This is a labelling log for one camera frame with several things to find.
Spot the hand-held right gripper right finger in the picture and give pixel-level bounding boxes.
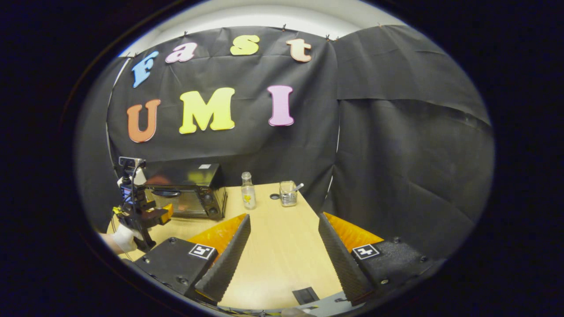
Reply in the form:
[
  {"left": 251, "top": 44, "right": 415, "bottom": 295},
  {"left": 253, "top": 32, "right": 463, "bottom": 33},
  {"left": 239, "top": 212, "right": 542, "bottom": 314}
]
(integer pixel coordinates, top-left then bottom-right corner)
[{"left": 318, "top": 212, "right": 445, "bottom": 306}]

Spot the wire mesh utensil holder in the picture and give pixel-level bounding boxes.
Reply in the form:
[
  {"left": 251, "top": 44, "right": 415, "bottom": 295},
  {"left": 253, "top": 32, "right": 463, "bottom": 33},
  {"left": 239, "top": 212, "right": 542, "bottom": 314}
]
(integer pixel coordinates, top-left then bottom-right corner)
[{"left": 280, "top": 181, "right": 298, "bottom": 207}]

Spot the clear glass bottle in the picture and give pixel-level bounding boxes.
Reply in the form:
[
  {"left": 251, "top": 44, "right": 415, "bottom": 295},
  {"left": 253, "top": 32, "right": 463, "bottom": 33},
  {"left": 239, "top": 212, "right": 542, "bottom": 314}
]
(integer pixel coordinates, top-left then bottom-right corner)
[{"left": 241, "top": 172, "right": 256, "bottom": 210}]

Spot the white toaster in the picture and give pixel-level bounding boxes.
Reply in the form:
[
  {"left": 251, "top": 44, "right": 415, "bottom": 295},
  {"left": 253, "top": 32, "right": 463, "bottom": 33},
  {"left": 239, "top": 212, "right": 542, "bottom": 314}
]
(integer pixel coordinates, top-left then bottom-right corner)
[{"left": 117, "top": 169, "right": 147, "bottom": 188}]

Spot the black electric oven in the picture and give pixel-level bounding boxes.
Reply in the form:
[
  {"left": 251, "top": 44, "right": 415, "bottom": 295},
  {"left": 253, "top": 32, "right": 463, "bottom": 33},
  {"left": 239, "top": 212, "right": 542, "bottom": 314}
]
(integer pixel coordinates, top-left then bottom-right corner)
[{"left": 143, "top": 163, "right": 228, "bottom": 221}]

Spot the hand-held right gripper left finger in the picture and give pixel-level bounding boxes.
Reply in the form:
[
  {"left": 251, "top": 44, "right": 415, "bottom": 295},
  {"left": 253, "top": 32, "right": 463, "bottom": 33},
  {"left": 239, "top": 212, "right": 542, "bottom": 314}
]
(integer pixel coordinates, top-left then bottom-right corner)
[{"left": 132, "top": 214, "right": 252, "bottom": 305}]

